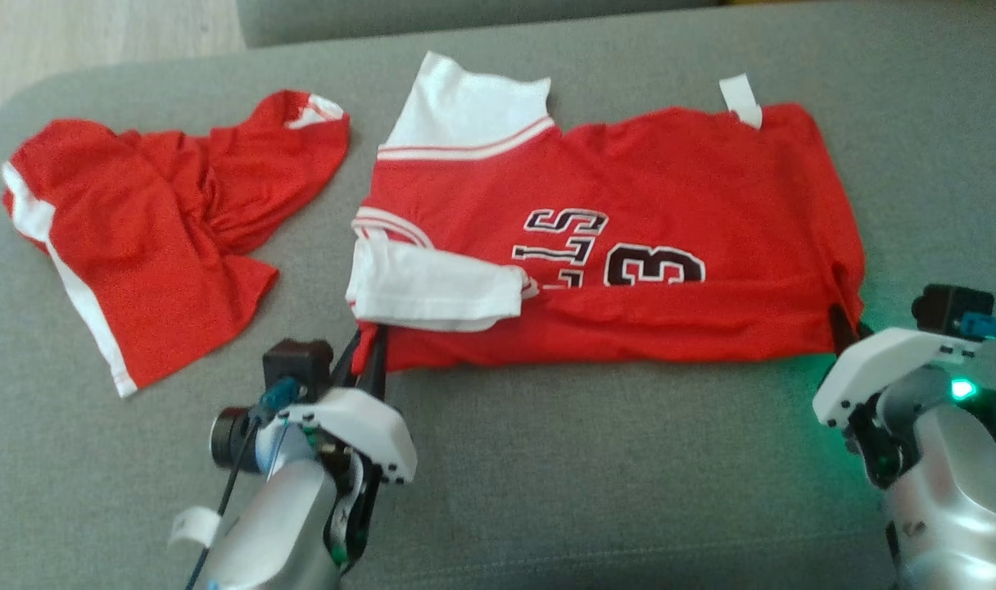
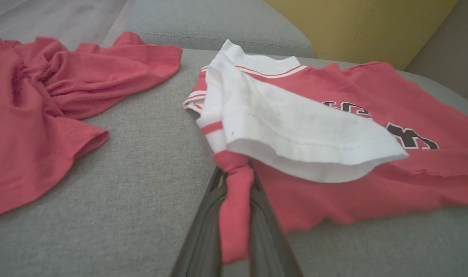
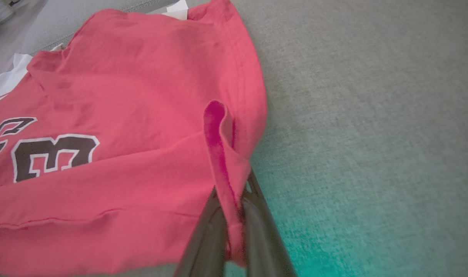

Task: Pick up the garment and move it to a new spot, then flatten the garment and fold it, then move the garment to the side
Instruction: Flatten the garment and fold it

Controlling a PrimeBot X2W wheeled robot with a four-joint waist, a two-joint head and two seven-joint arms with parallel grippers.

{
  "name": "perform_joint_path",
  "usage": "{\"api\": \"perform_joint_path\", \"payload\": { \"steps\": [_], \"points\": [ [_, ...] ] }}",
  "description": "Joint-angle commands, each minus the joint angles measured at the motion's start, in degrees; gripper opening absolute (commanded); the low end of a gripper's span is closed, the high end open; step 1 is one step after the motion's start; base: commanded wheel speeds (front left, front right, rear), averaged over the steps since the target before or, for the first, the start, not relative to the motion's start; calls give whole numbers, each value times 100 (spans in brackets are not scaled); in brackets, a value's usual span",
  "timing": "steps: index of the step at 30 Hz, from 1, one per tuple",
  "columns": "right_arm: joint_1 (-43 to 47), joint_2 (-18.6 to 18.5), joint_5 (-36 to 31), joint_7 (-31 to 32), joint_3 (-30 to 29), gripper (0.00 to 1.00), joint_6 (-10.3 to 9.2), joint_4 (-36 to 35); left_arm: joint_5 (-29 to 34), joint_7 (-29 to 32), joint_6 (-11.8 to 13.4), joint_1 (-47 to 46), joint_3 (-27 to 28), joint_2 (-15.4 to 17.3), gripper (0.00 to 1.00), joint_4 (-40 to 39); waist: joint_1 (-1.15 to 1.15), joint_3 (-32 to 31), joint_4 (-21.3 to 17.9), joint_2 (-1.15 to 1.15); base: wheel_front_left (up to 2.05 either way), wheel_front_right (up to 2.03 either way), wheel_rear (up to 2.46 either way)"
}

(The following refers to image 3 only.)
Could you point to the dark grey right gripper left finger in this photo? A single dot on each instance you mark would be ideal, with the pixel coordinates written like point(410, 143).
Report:
point(209, 238)

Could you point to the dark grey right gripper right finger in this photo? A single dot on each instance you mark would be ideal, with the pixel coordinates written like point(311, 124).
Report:
point(263, 238)

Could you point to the red jersey with white trim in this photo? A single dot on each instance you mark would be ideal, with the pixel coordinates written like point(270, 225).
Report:
point(141, 96)

